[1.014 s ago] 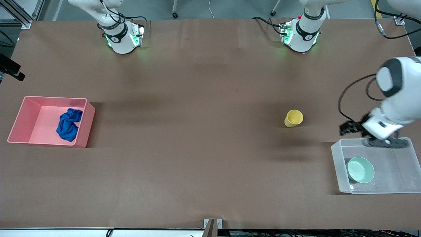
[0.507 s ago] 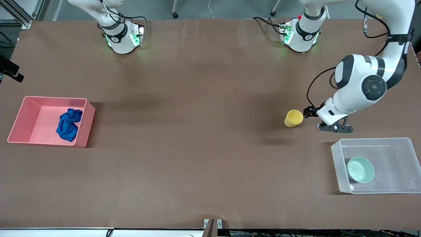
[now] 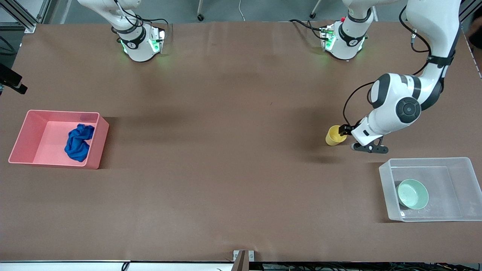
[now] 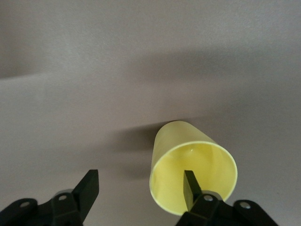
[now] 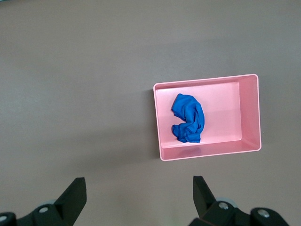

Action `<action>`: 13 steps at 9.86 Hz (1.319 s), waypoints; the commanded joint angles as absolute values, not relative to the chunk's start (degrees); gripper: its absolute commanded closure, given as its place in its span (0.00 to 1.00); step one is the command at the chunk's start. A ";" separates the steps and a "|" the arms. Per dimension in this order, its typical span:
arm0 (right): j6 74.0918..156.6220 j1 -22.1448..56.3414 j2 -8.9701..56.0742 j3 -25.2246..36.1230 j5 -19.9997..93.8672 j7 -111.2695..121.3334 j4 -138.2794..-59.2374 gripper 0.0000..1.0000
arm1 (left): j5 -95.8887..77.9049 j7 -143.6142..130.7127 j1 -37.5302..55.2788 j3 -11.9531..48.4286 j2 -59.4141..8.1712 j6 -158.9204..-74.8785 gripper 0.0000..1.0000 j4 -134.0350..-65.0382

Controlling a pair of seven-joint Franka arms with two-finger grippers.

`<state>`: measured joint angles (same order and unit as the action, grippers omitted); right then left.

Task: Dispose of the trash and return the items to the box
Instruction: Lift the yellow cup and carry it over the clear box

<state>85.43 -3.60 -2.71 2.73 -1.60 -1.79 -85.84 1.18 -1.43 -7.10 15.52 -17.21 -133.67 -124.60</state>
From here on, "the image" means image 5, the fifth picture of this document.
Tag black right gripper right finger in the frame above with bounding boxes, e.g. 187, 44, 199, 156
190, 175, 290, 226

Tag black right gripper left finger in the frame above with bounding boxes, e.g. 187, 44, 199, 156
0, 177, 88, 226

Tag blue cloth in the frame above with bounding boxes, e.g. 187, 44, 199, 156
170, 93, 206, 144

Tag pink plastic bin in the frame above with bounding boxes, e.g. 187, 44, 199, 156
153, 73, 262, 162

